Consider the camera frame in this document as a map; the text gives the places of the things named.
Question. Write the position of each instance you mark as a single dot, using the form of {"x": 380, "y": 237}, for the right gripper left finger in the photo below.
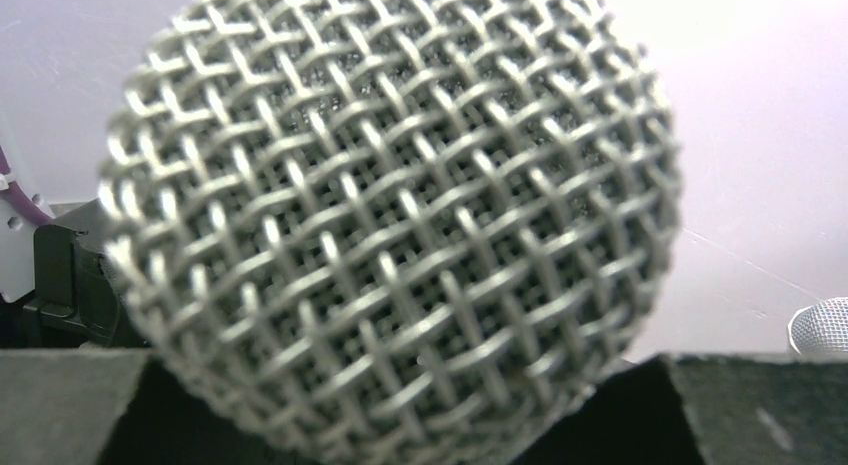
{"x": 93, "y": 407}

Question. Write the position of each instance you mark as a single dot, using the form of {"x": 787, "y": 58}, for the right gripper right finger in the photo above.
{"x": 708, "y": 409}

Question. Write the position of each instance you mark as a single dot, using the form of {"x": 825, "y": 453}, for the white microphone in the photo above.
{"x": 820, "y": 328}

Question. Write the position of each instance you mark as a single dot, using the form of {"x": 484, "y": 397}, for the silver grey microphone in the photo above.
{"x": 392, "y": 231}

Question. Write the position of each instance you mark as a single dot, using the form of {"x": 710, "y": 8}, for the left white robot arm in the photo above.
{"x": 57, "y": 289}

